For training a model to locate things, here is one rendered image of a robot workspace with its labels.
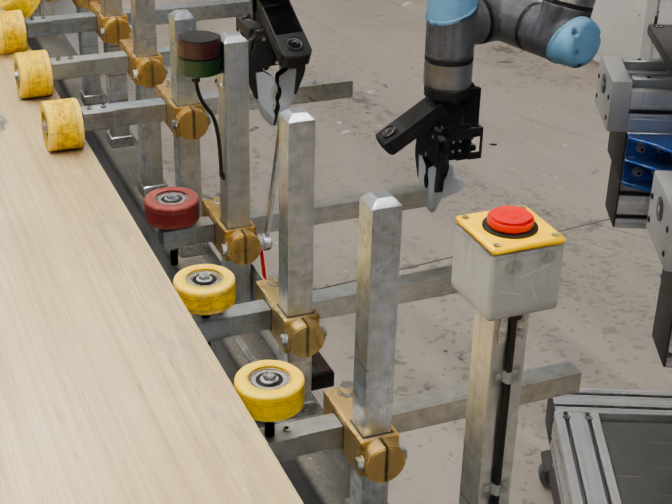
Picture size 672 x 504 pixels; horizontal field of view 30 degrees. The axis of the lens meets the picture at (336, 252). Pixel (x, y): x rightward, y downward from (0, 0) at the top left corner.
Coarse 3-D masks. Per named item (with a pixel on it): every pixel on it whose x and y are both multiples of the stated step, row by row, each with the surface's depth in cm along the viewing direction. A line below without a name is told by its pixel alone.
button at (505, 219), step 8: (496, 208) 108; (504, 208) 108; (512, 208) 108; (520, 208) 108; (488, 216) 107; (496, 216) 106; (504, 216) 106; (512, 216) 106; (520, 216) 106; (528, 216) 106; (488, 224) 106; (496, 224) 105; (504, 224) 105; (512, 224) 105; (520, 224) 105; (528, 224) 105; (504, 232) 105; (512, 232) 105; (520, 232) 105
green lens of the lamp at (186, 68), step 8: (184, 64) 169; (192, 64) 169; (200, 64) 169; (208, 64) 169; (216, 64) 170; (184, 72) 170; (192, 72) 169; (200, 72) 169; (208, 72) 170; (216, 72) 171
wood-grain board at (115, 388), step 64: (0, 64) 235; (0, 192) 186; (64, 192) 186; (0, 256) 168; (64, 256) 168; (128, 256) 169; (0, 320) 153; (64, 320) 154; (128, 320) 154; (192, 320) 154; (0, 384) 141; (64, 384) 141; (128, 384) 141; (192, 384) 142; (0, 448) 130; (64, 448) 131; (128, 448) 131; (192, 448) 131; (256, 448) 131
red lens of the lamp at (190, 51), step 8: (216, 40) 169; (184, 48) 168; (192, 48) 168; (200, 48) 168; (208, 48) 168; (216, 48) 169; (184, 56) 169; (192, 56) 168; (200, 56) 168; (208, 56) 169; (216, 56) 170
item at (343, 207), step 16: (368, 192) 198; (400, 192) 198; (416, 192) 198; (256, 208) 192; (320, 208) 193; (336, 208) 194; (352, 208) 195; (208, 224) 187; (256, 224) 190; (272, 224) 191; (160, 240) 186; (176, 240) 185; (192, 240) 186; (208, 240) 188
